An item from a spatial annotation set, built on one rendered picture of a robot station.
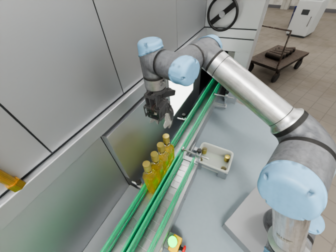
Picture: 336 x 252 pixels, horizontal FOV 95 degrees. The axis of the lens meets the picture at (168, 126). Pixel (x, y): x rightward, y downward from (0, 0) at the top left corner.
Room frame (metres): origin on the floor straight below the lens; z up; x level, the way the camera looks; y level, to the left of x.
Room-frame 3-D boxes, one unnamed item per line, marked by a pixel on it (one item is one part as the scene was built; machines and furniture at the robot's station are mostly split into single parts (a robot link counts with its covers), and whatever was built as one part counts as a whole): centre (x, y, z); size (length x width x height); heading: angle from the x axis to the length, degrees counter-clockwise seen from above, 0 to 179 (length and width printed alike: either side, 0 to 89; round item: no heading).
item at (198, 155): (0.52, -0.14, 0.95); 0.17 x 0.03 x 0.12; 57
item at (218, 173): (0.57, -0.26, 0.79); 0.27 x 0.17 x 0.08; 57
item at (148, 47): (0.48, 0.03, 1.55); 0.09 x 0.08 x 0.11; 42
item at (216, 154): (0.56, -0.29, 0.80); 0.22 x 0.17 x 0.09; 57
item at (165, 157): (0.45, 0.05, 0.99); 0.06 x 0.06 x 0.21; 57
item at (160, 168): (0.41, 0.08, 0.99); 0.06 x 0.06 x 0.21; 58
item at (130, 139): (0.78, 0.00, 1.15); 0.90 x 0.03 x 0.34; 147
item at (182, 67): (0.42, -0.05, 1.55); 0.11 x 0.11 x 0.08; 42
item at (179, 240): (0.12, 0.03, 0.79); 0.07 x 0.07 x 0.07; 57
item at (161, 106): (0.48, 0.03, 1.39); 0.09 x 0.08 x 0.12; 147
